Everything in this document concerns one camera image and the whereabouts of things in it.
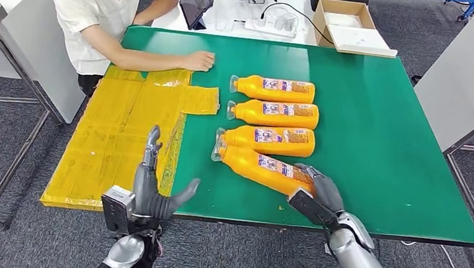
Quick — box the person's right hand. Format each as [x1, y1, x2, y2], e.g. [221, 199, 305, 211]
[182, 49, 217, 74]

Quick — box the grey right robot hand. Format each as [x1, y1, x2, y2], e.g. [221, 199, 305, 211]
[290, 163, 350, 214]

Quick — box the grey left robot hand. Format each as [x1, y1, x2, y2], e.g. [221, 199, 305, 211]
[129, 123, 207, 231]

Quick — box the orange plastic bottle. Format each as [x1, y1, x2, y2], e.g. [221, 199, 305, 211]
[227, 72, 317, 107]
[213, 118, 318, 161]
[225, 95, 322, 132]
[208, 141, 321, 200]

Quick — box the black tablet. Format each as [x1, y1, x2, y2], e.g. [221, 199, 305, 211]
[176, 0, 214, 32]

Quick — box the yellow taped cardboard sheet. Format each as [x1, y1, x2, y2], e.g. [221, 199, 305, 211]
[39, 55, 224, 224]

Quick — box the white power strip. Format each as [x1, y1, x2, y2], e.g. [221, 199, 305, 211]
[243, 17, 298, 40]

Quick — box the green table mat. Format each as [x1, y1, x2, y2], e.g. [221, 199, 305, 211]
[93, 22, 474, 248]

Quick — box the white power adapter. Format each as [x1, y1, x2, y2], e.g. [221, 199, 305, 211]
[274, 13, 298, 32]

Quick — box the brown cardboard box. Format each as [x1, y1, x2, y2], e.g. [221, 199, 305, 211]
[309, 0, 379, 52]

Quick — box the person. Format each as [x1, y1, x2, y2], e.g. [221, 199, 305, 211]
[42, 0, 223, 109]

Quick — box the white box lid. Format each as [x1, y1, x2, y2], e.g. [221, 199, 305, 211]
[325, 23, 401, 60]

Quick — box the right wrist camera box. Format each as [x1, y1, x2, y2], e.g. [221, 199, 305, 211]
[285, 187, 342, 232]

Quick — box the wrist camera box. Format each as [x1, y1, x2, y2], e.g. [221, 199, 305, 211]
[285, 187, 342, 232]
[97, 184, 166, 240]

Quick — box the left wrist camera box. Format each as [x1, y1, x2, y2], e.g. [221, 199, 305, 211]
[97, 184, 166, 240]

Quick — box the black power cable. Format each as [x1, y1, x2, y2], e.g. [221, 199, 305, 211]
[258, 0, 339, 46]

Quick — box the blue metal frame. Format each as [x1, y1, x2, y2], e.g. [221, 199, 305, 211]
[442, 0, 474, 24]

